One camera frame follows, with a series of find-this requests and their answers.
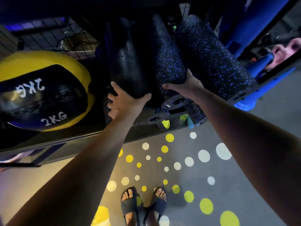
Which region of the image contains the person's left hand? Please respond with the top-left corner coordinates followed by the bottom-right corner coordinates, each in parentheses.
top-left (107, 81), bottom-right (152, 123)

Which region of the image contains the person's right hand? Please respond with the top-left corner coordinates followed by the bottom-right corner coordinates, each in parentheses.
top-left (162, 69), bottom-right (205, 104)

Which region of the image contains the blue speckled foam roller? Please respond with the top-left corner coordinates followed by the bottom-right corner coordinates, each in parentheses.
top-left (175, 14), bottom-right (257, 102)
top-left (148, 13), bottom-right (188, 99)

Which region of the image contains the black foam roller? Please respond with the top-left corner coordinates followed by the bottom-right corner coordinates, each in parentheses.
top-left (103, 16), bottom-right (154, 108)

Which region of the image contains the person's right forearm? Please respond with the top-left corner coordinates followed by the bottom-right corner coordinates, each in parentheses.
top-left (193, 86), bottom-right (301, 226)

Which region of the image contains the person's left forearm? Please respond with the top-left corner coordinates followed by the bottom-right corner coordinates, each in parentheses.
top-left (5, 115), bottom-right (142, 226)

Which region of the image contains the black metal storage rack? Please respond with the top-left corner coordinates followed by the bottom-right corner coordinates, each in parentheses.
top-left (0, 0), bottom-right (301, 168)

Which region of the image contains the blue ribbed foam roller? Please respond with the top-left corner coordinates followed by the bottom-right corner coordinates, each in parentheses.
top-left (233, 68), bottom-right (297, 111)

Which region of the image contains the blue cone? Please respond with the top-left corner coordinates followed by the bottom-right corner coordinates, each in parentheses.
top-left (246, 54), bottom-right (275, 78)

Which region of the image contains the yellow and black medicine ball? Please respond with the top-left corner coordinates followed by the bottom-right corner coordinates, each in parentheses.
top-left (0, 50), bottom-right (95, 132)

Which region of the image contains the blue exercise mat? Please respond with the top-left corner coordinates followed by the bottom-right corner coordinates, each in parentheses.
top-left (218, 0), bottom-right (292, 58)

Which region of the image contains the person's right foot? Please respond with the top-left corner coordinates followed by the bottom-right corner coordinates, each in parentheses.
top-left (146, 188), bottom-right (167, 226)

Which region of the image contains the person's foot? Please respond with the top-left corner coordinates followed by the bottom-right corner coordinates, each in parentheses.
top-left (121, 189), bottom-right (137, 226)
top-left (146, 188), bottom-right (167, 226)

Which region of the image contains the dark blue left sandal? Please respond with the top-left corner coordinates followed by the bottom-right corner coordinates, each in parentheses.
top-left (121, 186), bottom-right (141, 226)

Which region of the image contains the dark blue sandal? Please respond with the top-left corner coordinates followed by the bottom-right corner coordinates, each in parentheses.
top-left (121, 186), bottom-right (141, 226)
top-left (143, 186), bottom-right (167, 226)

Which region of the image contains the dark blue right sandal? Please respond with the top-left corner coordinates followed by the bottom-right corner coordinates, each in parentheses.
top-left (143, 186), bottom-right (167, 226)

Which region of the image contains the person's left foot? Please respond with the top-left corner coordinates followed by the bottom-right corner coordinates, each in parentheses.
top-left (121, 189), bottom-right (137, 226)

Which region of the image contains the black wire mesh panel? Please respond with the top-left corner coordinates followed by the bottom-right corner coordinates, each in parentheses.
top-left (0, 17), bottom-right (100, 62)

